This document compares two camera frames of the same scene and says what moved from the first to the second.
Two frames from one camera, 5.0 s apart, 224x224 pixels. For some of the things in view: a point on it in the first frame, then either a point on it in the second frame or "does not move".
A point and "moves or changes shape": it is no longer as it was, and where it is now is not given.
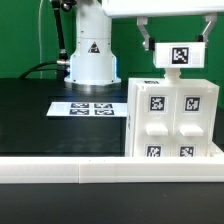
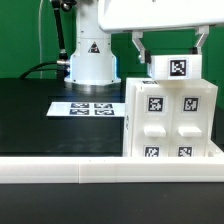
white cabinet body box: [171, 117] does not move
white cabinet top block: [179, 55] moves or changes shape
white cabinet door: [156, 121] does not move
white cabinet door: [192, 127] does not move
